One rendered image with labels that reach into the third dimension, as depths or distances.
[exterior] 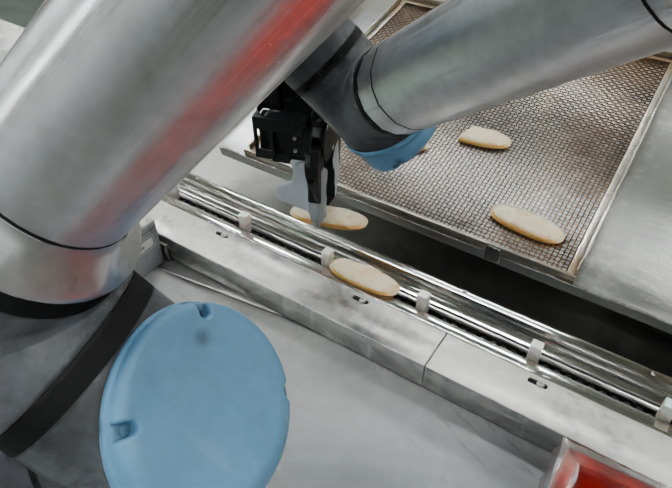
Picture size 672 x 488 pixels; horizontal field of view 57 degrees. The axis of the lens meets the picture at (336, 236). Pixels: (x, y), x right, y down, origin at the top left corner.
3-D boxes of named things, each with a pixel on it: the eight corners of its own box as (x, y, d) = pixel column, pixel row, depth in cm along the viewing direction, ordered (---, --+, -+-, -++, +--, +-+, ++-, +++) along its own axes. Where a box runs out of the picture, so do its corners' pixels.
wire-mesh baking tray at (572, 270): (245, 156, 93) (243, 149, 92) (403, 0, 119) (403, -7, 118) (572, 284, 73) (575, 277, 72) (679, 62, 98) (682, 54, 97)
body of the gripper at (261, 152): (278, 129, 75) (270, 33, 67) (346, 138, 73) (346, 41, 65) (255, 163, 69) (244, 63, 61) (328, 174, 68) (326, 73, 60)
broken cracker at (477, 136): (451, 140, 91) (451, 135, 90) (459, 125, 93) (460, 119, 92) (518, 156, 87) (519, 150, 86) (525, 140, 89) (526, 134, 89)
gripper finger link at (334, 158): (298, 184, 81) (290, 130, 74) (341, 190, 80) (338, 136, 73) (291, 200, 79) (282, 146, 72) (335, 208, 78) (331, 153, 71)
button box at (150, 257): (94, 287, 86) (71, 227, 79) (136, 255, 91) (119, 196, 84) (135, 311, 83) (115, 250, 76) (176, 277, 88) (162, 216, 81)
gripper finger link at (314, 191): (314, 189, 73) (315, 120, 69) (328, 191, 73) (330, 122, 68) (301, 207, 69) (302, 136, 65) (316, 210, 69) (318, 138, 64)
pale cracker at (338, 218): (286, 221, 77) (285, 214, 76) (295, 203, 79) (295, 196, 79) (363, 234, 74) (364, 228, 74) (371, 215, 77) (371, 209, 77)
